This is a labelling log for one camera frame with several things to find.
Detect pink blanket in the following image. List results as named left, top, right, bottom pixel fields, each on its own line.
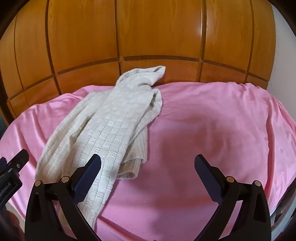
left=0, top=82, right=296, bottom=241

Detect cream knitted sweater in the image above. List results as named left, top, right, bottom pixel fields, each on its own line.
left=35, top=65, right=166, bottom=229

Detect wooden headboard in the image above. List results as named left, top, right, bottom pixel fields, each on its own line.
left=0, top=0, right=277, bottom=126

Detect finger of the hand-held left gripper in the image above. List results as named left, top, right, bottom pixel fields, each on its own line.
left=6, top=149, right=29, bottom=172

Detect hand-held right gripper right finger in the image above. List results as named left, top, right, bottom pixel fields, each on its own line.
left=194, top=154, right=272, bottom=241

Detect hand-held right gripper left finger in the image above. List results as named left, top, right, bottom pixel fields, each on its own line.
left=24, top=153, right=102, bottom=241

